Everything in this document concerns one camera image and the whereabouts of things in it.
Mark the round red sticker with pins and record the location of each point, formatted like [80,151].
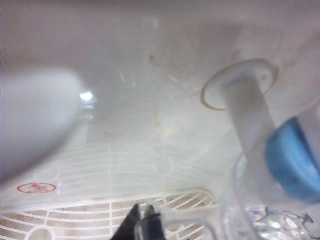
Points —
[36,187]

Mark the blue cold water tap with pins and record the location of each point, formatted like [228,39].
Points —
[287,160]

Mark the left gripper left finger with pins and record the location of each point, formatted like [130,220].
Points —
[127,227]

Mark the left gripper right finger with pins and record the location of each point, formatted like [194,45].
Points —
[151,227]

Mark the white drip tray grille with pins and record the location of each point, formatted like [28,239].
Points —
[75,217]

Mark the white water dispenser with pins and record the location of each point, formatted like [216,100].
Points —
[150,75]

